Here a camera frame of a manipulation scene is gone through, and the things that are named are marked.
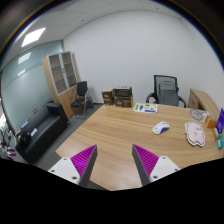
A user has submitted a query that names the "grey mesh office chair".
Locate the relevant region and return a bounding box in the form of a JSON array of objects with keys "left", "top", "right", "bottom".
[{"left": 146, "top": 75, "right": 187, "bottom": 108}]

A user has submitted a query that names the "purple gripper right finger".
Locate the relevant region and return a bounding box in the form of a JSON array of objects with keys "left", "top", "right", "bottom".
[{"left": 132, "top": 144, "right": 180, "bottom": 186}]

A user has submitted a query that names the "orange box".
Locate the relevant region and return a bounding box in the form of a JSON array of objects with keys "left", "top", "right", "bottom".
[{"left": 205, "top": 115, "right": 217, "bottom": 129}]

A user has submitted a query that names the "dark box on top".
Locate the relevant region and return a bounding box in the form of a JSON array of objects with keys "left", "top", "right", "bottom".
[{"left": 114, "top": 86, "right": 132, "bottom": 97}]

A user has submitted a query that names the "round grey coaster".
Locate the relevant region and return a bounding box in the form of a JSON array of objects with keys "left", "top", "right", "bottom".
[{"left": 190, "top": 109, "right": 203, "bottom": 121}]

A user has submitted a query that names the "teal small box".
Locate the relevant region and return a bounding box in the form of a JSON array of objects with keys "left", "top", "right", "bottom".
[{"left": 217, "top": 134, "right": 224, "bottom": 150}]

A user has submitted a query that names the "black leather sofa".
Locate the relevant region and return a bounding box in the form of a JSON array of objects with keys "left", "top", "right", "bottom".
[{"left": 16, "top": 103, "right": 69, "bottom": 164}]

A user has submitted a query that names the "small brown cardboard box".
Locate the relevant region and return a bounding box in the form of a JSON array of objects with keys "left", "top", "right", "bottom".
[{"left": 102, "top": 88, "right": 114, "bottom": 105}]

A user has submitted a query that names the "ceiling light panel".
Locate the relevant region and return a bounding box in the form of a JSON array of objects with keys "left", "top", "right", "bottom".
[{"left": 22, "top": 27, "right": 46, "bottom": 47}]

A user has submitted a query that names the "large brown cardboard box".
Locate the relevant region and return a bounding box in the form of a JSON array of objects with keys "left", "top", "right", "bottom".
[{"left": 114, "top": 96, "right": 133, "bottom": 108}]

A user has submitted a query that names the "white green sticker sheet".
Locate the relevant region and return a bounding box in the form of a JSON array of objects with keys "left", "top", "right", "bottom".
[{"left": 134, "top": 103, "right": 158, "bottom": 113}]

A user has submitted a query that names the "wooden glass-door cabinet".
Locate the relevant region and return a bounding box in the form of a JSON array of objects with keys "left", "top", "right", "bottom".
[{"left": 43, "top": 52, "right": 78, "bottom": 119}]

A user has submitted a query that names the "white and blue computer mouse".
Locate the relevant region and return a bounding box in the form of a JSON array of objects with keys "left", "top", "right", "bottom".
[{"left": 152, "top": 121, "right": 170, "bottom": 135}]

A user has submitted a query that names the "black visitor chair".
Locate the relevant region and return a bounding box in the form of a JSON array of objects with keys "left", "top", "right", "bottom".
[{"left": 71, "top": 81, "right": 94, "bottom": 115}]

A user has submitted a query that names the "blue standing box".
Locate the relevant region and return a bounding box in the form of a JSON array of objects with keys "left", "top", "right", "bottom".
[{"left": 216, "top": 108, "right": 224, "bottom": 134}]

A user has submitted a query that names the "pink pig-shaped mouse pad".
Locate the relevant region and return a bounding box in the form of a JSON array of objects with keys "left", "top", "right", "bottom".
[{"left": 185, "top": 122, "right": 205, "bottom": 147}]

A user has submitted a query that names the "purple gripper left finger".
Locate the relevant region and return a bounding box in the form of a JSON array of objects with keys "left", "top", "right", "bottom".
[{"left": 49, "top": 145, "right": 98, "bottom": 187}]

